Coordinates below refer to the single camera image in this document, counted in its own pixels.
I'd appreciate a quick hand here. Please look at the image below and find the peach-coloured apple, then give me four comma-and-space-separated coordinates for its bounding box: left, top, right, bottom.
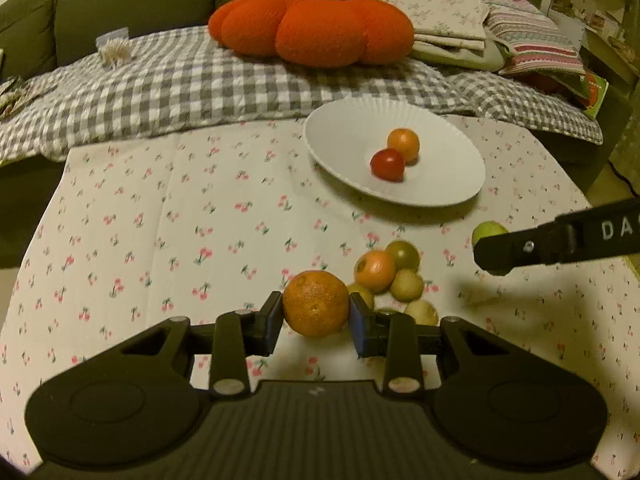
354, 250, 397, 294

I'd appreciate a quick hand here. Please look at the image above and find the grey checked blanket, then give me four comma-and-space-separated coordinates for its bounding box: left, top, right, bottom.
0, 27, 605, 163

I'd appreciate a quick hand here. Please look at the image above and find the red tomato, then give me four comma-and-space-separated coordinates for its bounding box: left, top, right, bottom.
370, 148, 406, 183

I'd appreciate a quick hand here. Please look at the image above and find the folded floral cloth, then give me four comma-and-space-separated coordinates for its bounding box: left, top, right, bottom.
367, 0, 507, 72

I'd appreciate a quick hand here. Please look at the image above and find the white ribbed plate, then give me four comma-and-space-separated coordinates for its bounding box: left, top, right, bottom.
303, 99, 487, 208

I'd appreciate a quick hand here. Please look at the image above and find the green rug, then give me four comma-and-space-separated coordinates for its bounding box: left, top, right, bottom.
606, 107, 640, 198

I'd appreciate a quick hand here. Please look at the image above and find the orange pumpkin cushion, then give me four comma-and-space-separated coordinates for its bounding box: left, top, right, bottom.
207, 0, 416, 68

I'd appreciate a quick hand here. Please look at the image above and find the orange and green bag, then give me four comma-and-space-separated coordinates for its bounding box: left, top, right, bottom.
525, 71, 610, 121

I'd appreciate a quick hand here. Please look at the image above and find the small orange tangerine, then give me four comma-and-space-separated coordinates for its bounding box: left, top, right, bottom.
387, 128, 421, 164

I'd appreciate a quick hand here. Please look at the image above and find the bookshelf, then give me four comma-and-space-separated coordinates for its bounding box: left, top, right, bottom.
545, 0, 640, 92

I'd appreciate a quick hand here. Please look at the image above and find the cherry print tablecloth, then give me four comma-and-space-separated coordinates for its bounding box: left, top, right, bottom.
0, 112, 640, 480

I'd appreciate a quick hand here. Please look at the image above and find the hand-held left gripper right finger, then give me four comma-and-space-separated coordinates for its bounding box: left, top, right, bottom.
349, 291, 509, 395

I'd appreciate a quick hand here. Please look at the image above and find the folded striped cloth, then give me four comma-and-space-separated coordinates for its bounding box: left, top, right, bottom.
450, 0, 586, 77

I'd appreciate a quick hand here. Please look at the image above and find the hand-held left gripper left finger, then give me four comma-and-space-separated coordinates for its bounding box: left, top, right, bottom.
118, 290, 285, 395

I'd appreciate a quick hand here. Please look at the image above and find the white fluffy brush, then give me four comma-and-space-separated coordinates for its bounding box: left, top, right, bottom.
95, 29, 133, 69

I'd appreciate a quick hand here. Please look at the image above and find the green and orange tangerine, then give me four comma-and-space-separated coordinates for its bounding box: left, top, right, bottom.
385, 240, 421, 273

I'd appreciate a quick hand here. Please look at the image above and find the large orange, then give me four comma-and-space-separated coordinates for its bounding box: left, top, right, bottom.
282, 270, 350, 338

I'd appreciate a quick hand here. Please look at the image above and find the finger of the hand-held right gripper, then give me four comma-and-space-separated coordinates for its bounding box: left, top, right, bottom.
472, 222, 577, 276

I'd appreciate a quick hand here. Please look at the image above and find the green lime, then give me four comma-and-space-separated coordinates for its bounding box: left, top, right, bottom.
471, 221, 510, 250

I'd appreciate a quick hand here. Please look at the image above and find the yellow-green pear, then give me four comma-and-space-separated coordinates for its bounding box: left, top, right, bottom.
390, 269, 425, 303
347, 282, 375, 311
404, 300, 440, 327

